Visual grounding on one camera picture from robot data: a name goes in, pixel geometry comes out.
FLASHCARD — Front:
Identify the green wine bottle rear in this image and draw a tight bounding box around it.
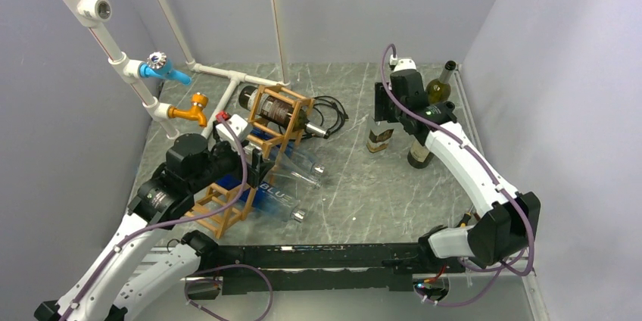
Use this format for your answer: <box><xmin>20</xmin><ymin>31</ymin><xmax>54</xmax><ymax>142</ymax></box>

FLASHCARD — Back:
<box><xmin>426</xmin><ymin>61</ymin><xmax>457</xmax><ymax>105</ymax></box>

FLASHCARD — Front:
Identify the orange plastic faucet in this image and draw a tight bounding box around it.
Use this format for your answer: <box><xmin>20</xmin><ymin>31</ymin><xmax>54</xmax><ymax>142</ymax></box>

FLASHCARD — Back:
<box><xmin>167</xmin><ymin>92</ymin><xmax>209</xmax><ymax>128</ymax></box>

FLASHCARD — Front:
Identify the dark wine bottle front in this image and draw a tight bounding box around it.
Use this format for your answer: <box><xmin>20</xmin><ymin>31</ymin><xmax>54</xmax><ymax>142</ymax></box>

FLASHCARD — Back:
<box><xmin>238</xmin><ymin>86</ymin><xmax>330</xmax><ymax>139</ymax></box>

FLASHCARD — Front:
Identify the wooden wine rack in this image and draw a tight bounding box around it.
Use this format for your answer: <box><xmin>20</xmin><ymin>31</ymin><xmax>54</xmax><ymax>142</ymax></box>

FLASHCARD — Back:
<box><xmin>188</xmin><ymin>85</ymin><xmax>326</xmax><ymax>239</ymax></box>

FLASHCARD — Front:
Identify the yellow black screwdriver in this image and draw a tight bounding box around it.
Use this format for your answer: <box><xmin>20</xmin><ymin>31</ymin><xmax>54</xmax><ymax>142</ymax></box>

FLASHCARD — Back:
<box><xmin>458</xmin><ymin>212</ymin><xmax>473</xmax><ymax>227</ymax></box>

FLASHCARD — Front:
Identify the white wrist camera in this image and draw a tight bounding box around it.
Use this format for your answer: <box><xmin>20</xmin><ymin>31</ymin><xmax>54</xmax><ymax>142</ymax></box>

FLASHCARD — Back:
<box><xmin>388</xmin><ymin>56</ymin><xmax>417</xmax><ymax>73</ymax></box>
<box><xmin>215</xmin><ymin>111</ymin><xmax>254</xmax><ymax>146</ymax></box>

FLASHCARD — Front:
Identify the tall blue square bottle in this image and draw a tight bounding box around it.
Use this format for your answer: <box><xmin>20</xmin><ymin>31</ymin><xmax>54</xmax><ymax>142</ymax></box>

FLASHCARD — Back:
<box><xmin>251</xmin><ymin>129</ymin><xmax>327</xmax><ymax>177</ymax></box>

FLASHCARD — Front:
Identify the clear liquor bottle black cap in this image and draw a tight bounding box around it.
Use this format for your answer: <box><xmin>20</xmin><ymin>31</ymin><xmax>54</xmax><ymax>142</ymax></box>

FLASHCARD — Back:
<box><xmin>366</xmin><ymin>117</ymin><xmax>395</xmax><ymax>154</ymax></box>

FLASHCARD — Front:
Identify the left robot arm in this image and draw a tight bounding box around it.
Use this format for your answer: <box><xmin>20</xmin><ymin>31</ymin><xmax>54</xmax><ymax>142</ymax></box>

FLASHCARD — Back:
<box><xmin>34</xmin><ymin>126</ymin><xmax>250</xmax><ymax>320</ymax></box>

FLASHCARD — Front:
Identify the white PVC pipe frame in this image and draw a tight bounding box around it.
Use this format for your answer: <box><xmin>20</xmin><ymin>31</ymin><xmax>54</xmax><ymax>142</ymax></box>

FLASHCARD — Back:
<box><xmin>62</xmin><ymin>0</ymin><xmax>291</xmax><ymax>139</ymax></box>

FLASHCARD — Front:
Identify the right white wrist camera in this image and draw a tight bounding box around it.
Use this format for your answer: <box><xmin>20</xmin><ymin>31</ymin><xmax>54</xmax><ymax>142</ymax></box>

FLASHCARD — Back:
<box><xmin>388</xmin><ymin>56</ymin><xmax>417</xmax><ymax>73</ymax></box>

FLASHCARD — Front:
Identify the dark wine bottle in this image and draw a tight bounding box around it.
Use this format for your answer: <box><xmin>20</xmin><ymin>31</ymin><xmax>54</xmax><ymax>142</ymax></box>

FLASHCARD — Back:
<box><xmin>238</xmin><ymin>86</ymin><xmax>330</xmax><ymax>139</ymax></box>
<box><xmin>407</xmin><ymin>101</ymin><xmax>457</xmax><ymax>170</ymax></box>

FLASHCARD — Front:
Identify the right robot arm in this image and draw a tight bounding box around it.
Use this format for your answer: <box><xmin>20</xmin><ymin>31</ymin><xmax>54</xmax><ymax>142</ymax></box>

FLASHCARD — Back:
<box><xmin>375</xmin><ymin>65</ymin><xmax>541</xmax><ymax>272</ymax></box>

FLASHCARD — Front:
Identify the dark wine bottle right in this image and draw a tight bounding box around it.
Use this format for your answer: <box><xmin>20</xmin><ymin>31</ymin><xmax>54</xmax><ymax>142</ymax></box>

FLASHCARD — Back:
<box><xmin>407</xmin><ymin>101</ymin><xmax>457</xmax><ymax>170</ymax></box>

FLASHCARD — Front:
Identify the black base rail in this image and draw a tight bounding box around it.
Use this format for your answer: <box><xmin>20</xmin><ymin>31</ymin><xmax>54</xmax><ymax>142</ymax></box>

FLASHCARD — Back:
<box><xmin>196</xmin><ymin>241</ymin><xmax>464</xmax><ymax>295</ymax></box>

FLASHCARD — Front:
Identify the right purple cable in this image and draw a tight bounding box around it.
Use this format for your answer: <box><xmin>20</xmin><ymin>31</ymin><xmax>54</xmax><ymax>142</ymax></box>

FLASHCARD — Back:
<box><xmin>380</xmin><ymin>43</ymin><xmax>536</xmax><ymax>307</ymax></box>

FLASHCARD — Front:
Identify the black coiled cable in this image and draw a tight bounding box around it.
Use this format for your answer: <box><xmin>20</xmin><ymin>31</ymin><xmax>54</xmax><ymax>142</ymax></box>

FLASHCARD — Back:
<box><xmin>301</xmin><ymin>95</ymin><xmax>350</xmax><ymax>140</ymax></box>

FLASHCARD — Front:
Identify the blue plastic faucet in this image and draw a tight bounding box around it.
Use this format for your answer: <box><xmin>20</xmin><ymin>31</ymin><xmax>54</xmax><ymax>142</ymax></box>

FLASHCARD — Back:
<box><xmin>139</xmin><ymin>51</ymin><xmax>192</xmax><ymax>86</ymax></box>

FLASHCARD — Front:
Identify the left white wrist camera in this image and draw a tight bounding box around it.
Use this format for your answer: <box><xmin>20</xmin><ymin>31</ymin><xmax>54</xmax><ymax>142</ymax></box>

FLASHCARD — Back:
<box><xmin>215</xmin><ymin>111</ymin><xmax>254</xmax><ymax>146</ymax></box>

